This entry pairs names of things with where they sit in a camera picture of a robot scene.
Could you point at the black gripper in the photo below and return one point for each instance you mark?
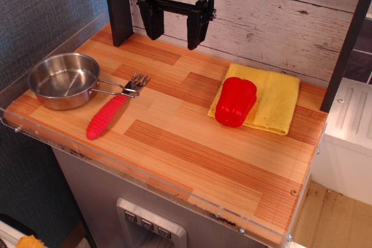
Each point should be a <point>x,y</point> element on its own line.
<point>197,23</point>

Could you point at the red-handled metal fork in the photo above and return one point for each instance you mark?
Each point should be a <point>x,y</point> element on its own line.
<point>101,120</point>

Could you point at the yellow towel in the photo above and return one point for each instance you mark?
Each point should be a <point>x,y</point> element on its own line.
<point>276,98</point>

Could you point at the red toy bell pepper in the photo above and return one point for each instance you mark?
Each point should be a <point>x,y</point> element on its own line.
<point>237,98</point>

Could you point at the stainless steel pot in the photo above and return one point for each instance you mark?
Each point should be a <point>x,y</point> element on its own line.
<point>70,80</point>

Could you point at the clear acrylic table guard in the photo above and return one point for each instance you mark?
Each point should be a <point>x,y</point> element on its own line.
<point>168,142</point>

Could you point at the silver dispenser button panel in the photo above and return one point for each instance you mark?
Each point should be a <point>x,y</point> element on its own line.
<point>143,228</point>

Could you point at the white cabinet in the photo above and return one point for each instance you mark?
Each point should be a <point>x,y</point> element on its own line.
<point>343,159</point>

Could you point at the yellow cloth at corner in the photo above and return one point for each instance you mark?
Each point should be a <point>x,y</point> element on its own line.
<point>29,242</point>

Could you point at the dark left shelf post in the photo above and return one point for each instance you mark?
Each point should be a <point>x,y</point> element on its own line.
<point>120,20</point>

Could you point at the dark shelf post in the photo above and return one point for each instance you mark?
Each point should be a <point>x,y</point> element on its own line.
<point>345,53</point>
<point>120,20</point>

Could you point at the dark right shelf post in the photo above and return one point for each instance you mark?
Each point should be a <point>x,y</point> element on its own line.
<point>345,53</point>

